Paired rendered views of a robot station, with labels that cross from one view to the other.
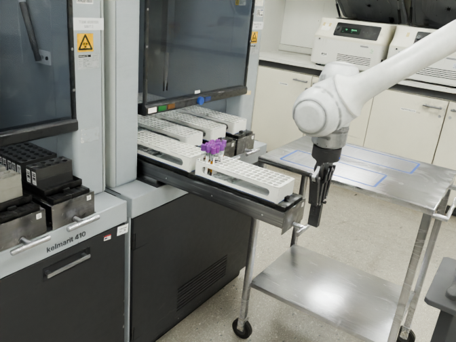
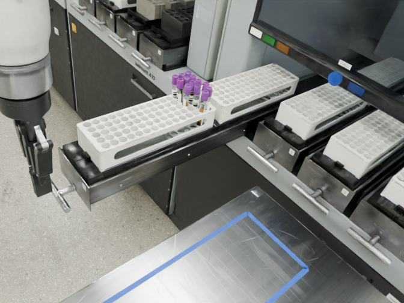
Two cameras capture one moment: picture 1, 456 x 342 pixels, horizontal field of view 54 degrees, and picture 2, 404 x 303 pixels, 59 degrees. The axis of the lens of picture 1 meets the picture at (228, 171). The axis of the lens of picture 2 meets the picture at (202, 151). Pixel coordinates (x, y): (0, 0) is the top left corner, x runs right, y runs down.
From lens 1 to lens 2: 1.60 m
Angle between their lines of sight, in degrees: 83
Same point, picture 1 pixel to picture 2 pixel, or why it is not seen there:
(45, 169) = (166, 15)
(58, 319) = not seen: hidden behind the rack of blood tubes
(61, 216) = (143, 47)
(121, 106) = (235, 7)
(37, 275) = (130, 74)
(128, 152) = (231, 64)
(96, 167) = (202, 50)
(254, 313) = not seen: outside the picture
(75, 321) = not seen: hidden behind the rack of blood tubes
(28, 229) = (128, 36)
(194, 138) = (291, 116)
